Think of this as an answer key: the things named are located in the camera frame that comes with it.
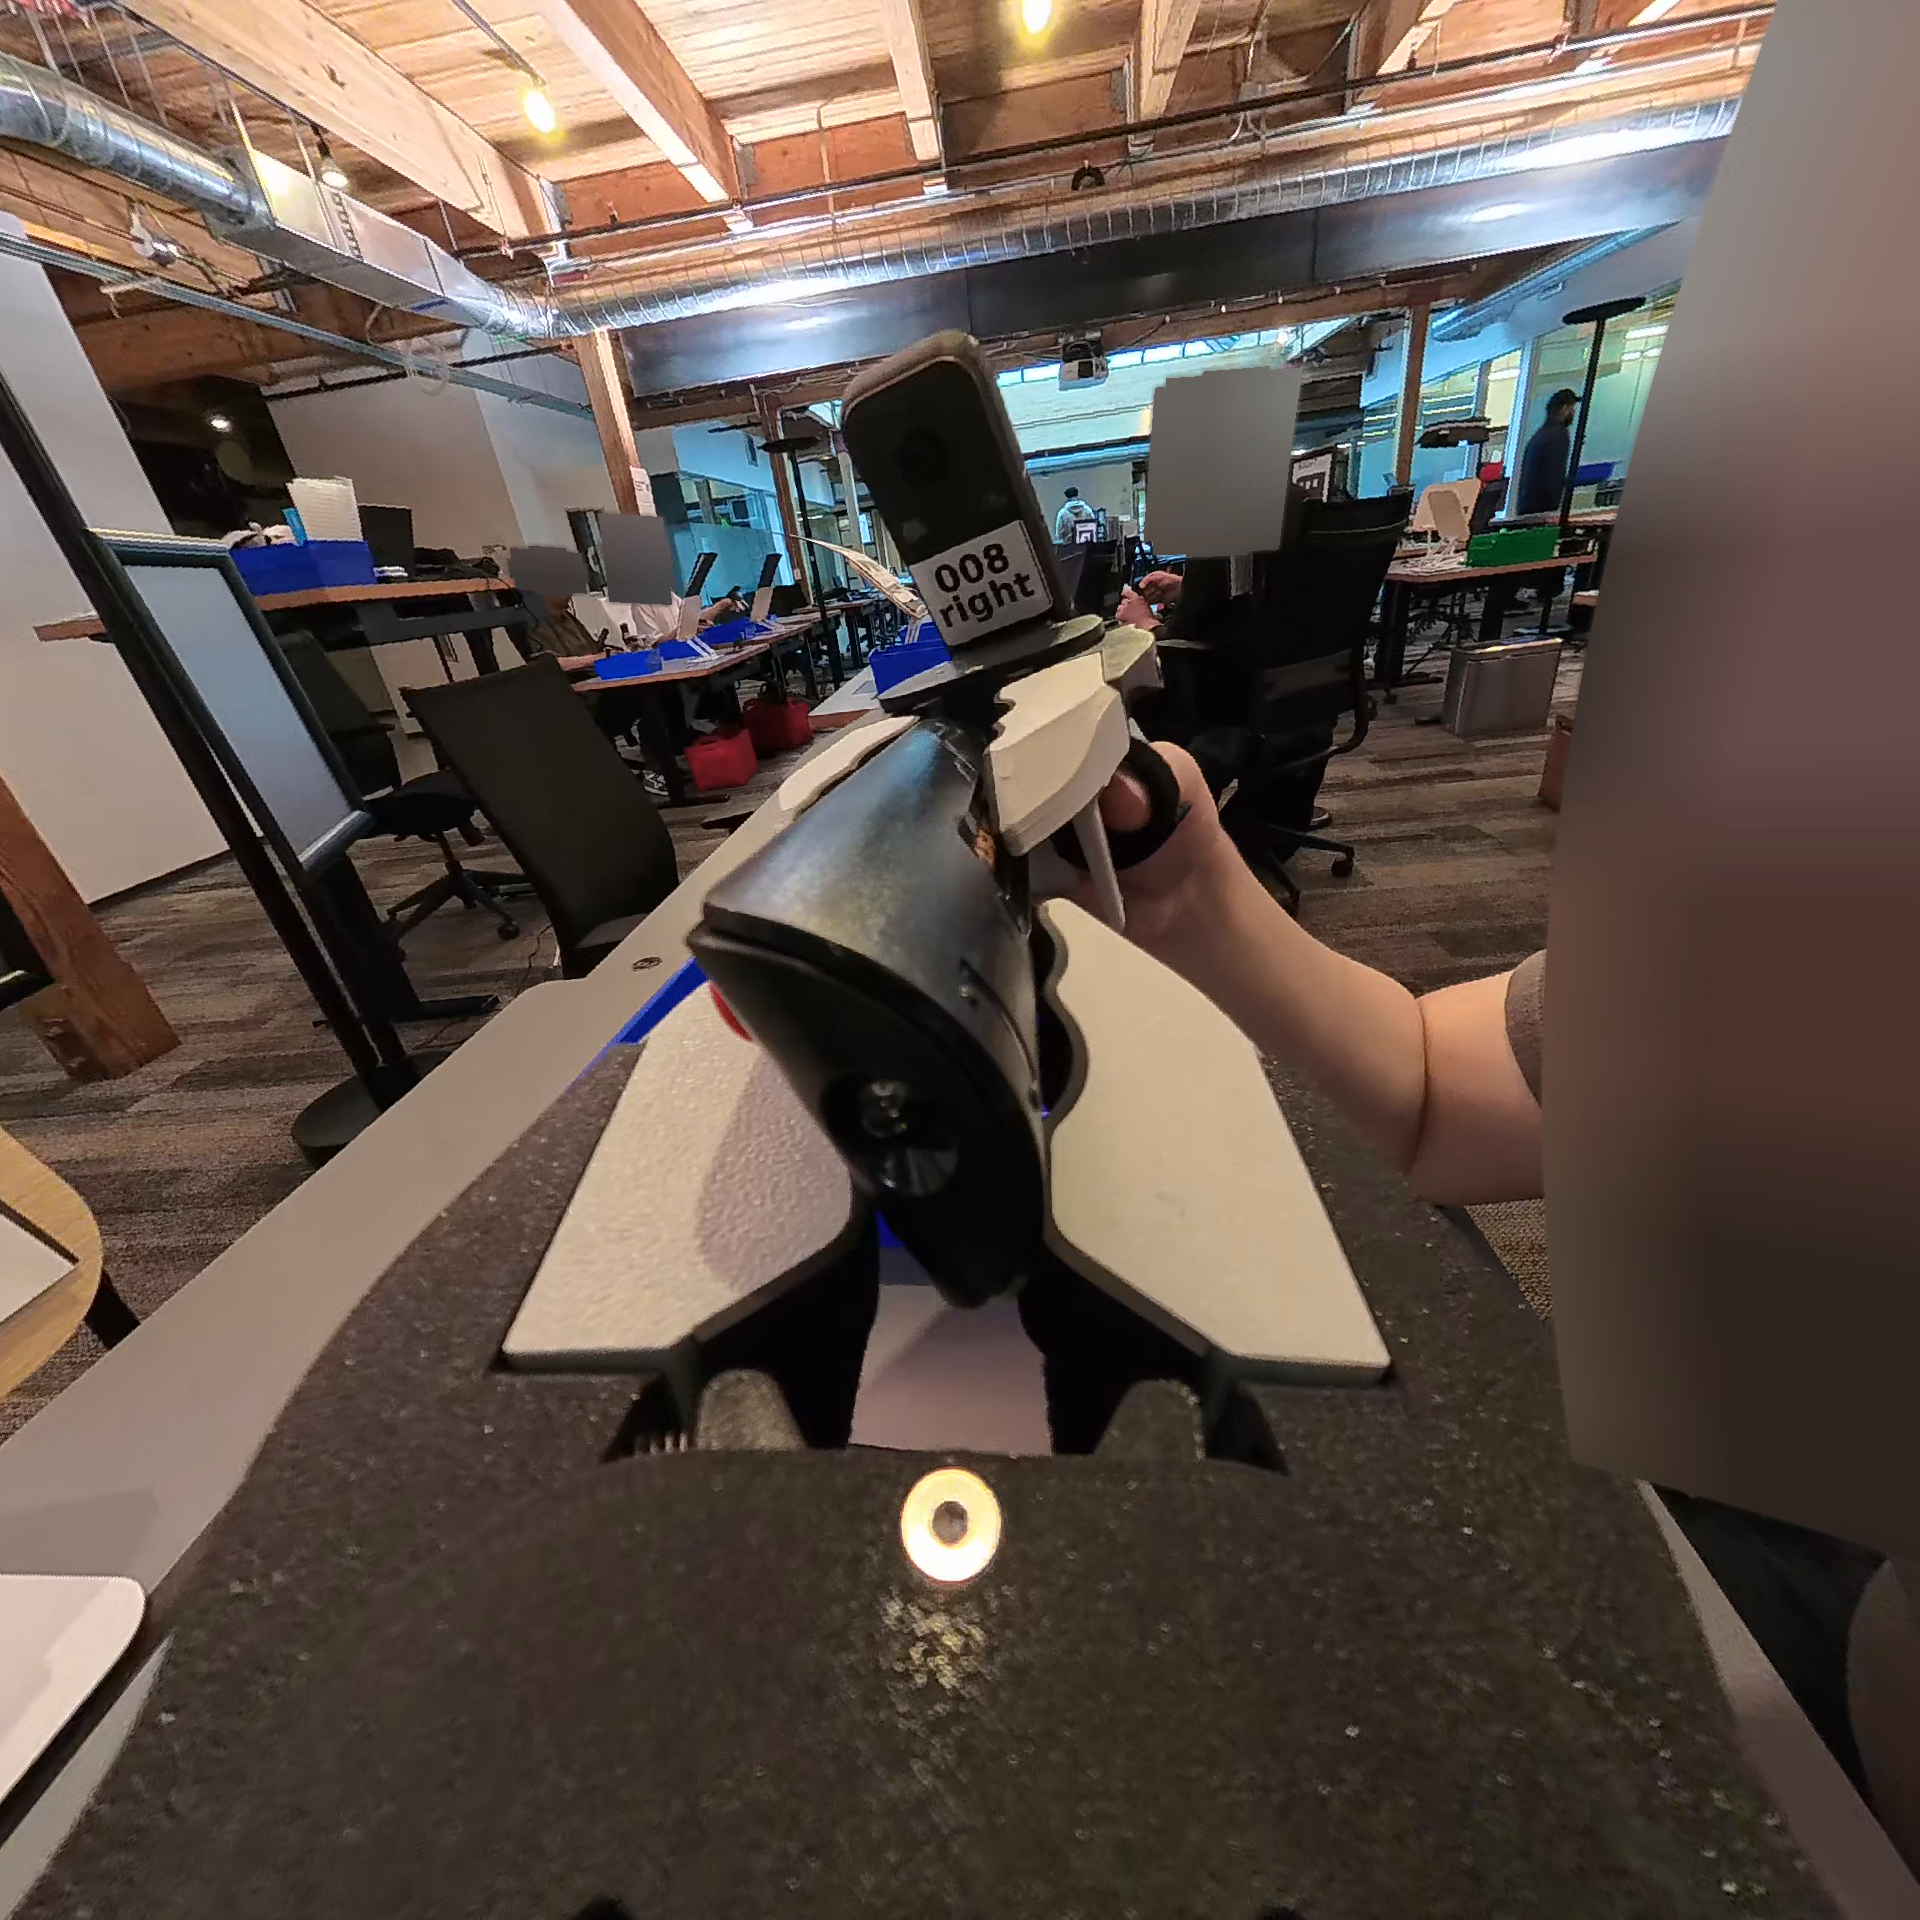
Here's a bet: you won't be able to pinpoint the instruction sheet on stand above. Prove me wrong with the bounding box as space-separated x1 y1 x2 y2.
0 1127 151 1808

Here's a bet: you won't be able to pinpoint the black pole stand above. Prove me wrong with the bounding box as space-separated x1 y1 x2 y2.
0 377 392 1099

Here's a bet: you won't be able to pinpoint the silver air duct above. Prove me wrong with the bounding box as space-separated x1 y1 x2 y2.
0 47 1748 339

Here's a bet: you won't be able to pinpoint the person's right forearm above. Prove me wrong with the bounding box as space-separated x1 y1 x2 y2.
1213 882 1548 1208

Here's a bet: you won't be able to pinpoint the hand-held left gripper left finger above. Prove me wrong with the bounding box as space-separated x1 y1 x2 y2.
497 1050 882 1459

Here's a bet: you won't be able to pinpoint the person's right hand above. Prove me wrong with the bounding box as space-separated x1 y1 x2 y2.
1086 742 1280 980

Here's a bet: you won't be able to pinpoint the wooden background desk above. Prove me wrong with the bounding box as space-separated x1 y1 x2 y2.
37 571 519 651

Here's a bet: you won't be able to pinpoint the person's grey shirt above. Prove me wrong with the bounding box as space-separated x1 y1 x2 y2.
1501 948 1566 1106

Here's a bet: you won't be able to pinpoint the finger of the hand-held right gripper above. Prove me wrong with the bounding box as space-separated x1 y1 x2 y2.
985 623 1164 860

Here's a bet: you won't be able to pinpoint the silver trash can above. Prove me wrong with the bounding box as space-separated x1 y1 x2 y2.
1444 637 1573 744

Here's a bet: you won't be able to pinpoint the black remote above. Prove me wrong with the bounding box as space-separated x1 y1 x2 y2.
688 715 1086 1310

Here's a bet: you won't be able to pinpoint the wooden pillar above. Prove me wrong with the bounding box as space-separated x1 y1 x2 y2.
0 781 180 1086

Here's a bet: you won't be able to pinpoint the black display panel stand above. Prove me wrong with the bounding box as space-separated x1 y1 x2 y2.
91 534 500 1160

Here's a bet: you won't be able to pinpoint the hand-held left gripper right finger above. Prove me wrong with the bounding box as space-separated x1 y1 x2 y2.
1037 900 1395 1459

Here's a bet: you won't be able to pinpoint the black office chair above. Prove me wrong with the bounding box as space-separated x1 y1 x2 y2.
1183 493 1417 891
407 665 687 980

